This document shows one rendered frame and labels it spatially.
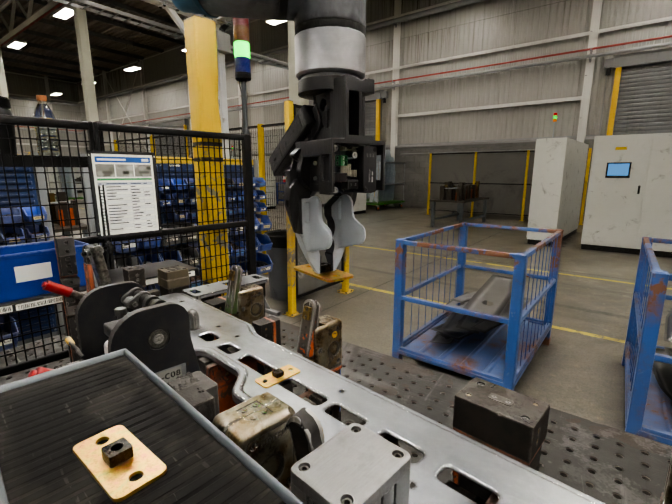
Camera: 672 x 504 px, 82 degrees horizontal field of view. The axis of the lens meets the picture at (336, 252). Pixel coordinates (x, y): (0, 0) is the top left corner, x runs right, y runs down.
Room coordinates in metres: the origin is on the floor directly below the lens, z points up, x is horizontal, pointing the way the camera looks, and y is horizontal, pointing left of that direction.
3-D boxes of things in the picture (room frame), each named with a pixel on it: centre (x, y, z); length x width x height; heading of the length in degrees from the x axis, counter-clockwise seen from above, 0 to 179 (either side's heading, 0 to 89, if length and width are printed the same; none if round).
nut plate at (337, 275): (0.46, 0.02, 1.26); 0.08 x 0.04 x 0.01; 36
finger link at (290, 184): (0.44, 0.04, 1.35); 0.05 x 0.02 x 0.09; 126
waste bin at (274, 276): (4.22, 0.55, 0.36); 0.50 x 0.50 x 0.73
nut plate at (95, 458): (0.26, 0.17, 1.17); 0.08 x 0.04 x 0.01; 51
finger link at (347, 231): (0.45, -0.01, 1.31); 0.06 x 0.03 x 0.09; 36
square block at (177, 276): (1.27, 0.56, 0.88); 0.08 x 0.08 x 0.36; 46
